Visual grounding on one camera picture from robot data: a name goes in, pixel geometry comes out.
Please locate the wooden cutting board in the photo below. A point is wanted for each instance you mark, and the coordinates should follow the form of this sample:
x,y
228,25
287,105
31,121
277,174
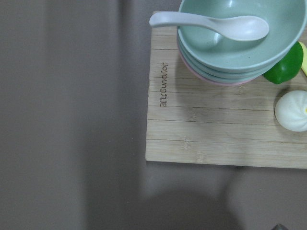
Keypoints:
x,y
191,120

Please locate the green stacked bowls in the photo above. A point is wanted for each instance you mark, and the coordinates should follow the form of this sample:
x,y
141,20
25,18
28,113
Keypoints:
x,y
286,18

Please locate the white ceramic spoon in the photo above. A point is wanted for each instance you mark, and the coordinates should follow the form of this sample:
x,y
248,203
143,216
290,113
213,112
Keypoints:
x,y
241,28

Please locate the white steamed bun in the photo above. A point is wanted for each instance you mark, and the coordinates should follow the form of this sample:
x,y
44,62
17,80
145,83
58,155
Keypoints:
x,y
291,111

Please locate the green lime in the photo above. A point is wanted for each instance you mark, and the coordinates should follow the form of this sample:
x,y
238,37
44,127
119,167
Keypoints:
x,y
288,67

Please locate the yellow plastic knife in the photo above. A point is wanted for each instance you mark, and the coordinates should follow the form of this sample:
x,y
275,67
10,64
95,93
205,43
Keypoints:
x,y
304,63

